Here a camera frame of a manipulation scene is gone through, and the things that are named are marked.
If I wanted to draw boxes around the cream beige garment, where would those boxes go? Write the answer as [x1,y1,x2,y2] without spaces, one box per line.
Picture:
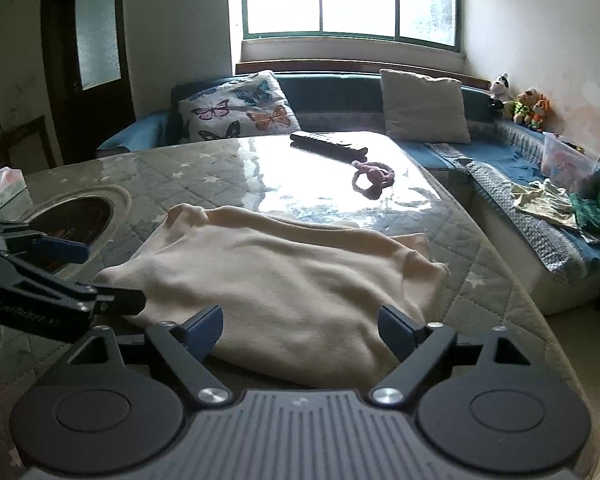
[96,204,449,390]

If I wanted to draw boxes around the green patterned clothes pile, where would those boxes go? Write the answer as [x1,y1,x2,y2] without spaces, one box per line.
[510,179,600,245]

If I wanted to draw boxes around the round induction cooktop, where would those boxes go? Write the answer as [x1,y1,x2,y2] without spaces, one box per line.
[20,184,132,278]

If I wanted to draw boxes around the tissue box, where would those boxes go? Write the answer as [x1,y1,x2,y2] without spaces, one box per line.
[0,167,27,209]

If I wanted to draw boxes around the blue sofa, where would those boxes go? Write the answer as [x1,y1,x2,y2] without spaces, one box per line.
[100,70,600,313]

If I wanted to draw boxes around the black remote control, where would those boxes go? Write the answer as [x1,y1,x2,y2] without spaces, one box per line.
[289,132,368,162]

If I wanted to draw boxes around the clear plastic storage box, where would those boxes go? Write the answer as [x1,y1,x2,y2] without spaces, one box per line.
[540,132,597,194]

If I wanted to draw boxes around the beige plain pillow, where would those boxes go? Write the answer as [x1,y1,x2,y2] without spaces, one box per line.
[380,70,471,144]

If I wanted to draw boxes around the butterfly print pillow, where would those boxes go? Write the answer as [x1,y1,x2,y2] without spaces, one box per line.
[178,70,301,142]

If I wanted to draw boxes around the dark wooden door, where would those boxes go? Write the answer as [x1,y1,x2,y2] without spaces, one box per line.
[41,0,135,164]

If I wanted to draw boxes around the green plush toy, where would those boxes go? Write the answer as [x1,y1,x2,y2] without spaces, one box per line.
[513,88,539,125]

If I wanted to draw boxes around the orange tiger plush toy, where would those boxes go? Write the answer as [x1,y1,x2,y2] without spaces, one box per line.
[528,94,550,132]

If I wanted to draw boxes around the cow plush toy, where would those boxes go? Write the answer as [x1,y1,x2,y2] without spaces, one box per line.
[489,74,514,120]

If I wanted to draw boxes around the green framed window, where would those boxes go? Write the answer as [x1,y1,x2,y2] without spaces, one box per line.
[242,0,460,52]

